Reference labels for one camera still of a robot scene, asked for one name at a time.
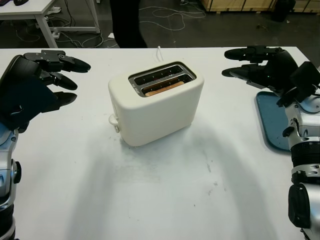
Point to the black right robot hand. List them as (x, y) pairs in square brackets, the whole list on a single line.
[(280, 67)]

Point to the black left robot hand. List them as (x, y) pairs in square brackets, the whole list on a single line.
[(27, 65)]

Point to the toast slice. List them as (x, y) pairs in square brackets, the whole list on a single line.
[(165, 88)]

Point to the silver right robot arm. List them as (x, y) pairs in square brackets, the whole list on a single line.
[(305, 160)]

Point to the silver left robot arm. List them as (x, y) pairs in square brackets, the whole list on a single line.
[(6, 160)]

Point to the person in black trousers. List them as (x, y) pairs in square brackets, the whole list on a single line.
[(127, 25)]

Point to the cream white two-slot toaster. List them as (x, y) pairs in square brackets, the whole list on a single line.
[(155, 117)]

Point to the white power strip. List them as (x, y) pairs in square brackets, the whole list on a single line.
[(56, 33), (55, 9)]

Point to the blue plastic tray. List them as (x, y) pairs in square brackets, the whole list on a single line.
[(272, 120)]

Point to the white desk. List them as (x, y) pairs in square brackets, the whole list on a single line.
[(25, 8)]

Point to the black bin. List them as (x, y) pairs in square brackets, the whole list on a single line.
[(282, 10)]

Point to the black object on desk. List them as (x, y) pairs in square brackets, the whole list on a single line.
[(20, 2)]

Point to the wooden crate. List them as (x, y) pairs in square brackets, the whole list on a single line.
[(225, 3)]

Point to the white paper sheet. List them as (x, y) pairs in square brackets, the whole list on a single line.
[(111, 35)]

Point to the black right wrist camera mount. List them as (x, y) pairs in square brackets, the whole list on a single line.
[(303, 80)]

